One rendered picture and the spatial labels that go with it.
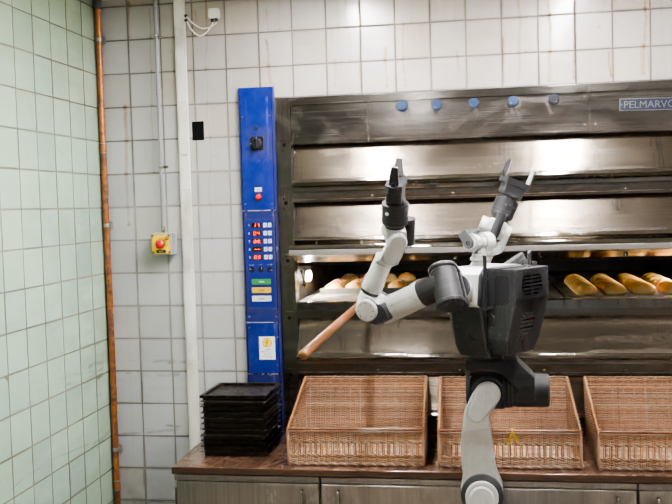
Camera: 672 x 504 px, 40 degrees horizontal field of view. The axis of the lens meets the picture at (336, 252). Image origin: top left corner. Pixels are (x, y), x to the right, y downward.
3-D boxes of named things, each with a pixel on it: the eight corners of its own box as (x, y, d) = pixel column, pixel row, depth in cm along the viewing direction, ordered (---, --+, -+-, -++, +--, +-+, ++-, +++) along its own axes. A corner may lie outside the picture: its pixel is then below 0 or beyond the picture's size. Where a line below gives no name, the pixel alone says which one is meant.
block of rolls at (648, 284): (563, 283, 467) (563, 273, 467) (660, 282, 459) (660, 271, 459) (575, 296, 407) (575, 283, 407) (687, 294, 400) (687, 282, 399)
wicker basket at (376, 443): (305, 435, 413) (303, 374, 411) (430, 436, 405) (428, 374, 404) (285, 466, 364) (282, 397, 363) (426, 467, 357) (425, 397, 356)
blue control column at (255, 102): (324, 447, 610) (315, 123, 599) (348, 447, 607) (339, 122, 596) (253, 559, 420) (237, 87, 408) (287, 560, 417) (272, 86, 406)
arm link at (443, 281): (433, 316, 301) (469, 300, 294) (419, 308, 294) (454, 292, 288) (426, 285, 306) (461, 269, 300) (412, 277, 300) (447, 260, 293)
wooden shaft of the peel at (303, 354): (307, 360, 265) (307, 350, 265) (297, 360, 266) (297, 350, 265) (376, 295, 434) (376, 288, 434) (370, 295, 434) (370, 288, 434)
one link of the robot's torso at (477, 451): (501, 503, 324) (508, 374, 321) (502, 521, 307) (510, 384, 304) (458, 499, 327) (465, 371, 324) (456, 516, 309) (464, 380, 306)
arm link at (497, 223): (514, 214, 346) (502, 241, 347) (487, 203, 348) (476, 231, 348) (516, 213, 335) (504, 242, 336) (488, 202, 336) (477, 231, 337)
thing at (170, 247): (156, 254, 422) (155, 232, 421) (177, 254, 420) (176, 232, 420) (150, 255, 414) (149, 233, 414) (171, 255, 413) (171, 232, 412)
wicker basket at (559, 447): (439, 436, 403) (437, 374, 402) (570, 437, 396) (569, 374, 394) (436, 468, 355) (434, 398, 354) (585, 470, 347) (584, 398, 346)
